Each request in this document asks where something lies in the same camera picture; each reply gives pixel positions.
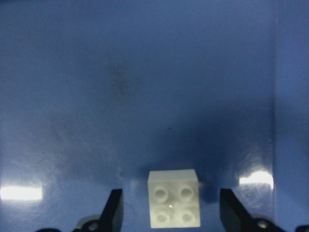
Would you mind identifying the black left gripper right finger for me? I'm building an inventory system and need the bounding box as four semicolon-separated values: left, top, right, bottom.
220;188;256;232

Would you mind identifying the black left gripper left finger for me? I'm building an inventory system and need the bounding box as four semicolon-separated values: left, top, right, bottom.
99;189;123;232

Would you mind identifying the white block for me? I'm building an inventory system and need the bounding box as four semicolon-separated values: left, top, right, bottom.
147;169;201;229

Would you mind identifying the blue plastic tray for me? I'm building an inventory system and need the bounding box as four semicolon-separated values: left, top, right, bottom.
0;0;309;232

